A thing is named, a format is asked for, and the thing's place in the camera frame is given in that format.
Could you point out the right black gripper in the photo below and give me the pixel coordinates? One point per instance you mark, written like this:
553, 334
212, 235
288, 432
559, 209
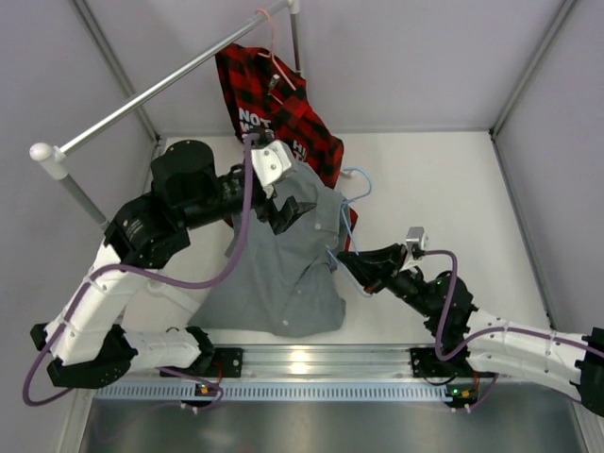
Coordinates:
377, 266

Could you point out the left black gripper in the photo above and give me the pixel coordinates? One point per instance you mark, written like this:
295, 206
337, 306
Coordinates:
280, 219

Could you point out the grey button shirt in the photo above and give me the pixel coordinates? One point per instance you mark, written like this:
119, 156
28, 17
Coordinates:
283, 283

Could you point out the blue wire hanger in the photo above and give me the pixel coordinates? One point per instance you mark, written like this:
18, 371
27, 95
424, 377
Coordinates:
347, 217

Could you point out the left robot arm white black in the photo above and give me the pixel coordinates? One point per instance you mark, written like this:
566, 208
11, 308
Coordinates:
85, 347

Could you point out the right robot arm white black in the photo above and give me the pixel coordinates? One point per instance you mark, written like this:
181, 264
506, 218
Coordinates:
568, 363

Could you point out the red black plaid shirt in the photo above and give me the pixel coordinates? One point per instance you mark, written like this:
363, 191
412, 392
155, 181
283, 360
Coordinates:
265, 94

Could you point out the silver clothes rack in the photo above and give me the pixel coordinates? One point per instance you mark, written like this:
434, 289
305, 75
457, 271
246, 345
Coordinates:
52, 158

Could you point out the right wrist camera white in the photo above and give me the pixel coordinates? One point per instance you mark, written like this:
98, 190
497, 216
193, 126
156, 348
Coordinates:
416, 244

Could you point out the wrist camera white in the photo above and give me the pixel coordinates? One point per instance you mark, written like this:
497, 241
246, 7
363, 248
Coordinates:
416, 244
272, 163

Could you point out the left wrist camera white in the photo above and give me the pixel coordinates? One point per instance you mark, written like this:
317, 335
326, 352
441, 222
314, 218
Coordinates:
272, 163

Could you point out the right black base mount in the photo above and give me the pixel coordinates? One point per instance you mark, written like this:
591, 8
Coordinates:
424, 364

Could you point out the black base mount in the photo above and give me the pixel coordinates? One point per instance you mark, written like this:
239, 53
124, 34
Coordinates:
227, 362
424, 364

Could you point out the aluminium mounting rail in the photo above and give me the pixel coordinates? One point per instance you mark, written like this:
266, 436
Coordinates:
345, 361

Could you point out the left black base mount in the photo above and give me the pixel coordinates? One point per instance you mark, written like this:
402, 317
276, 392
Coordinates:
227, 362

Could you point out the slotted grey cable duct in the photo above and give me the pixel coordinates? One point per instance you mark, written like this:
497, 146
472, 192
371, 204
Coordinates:
275, 391

